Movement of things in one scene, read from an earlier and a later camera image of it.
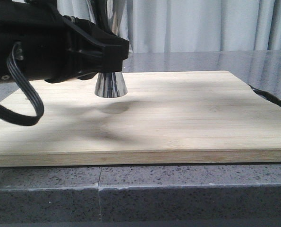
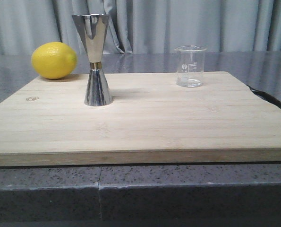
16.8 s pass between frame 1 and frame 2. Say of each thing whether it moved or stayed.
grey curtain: stayed
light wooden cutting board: stayed
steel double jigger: moved
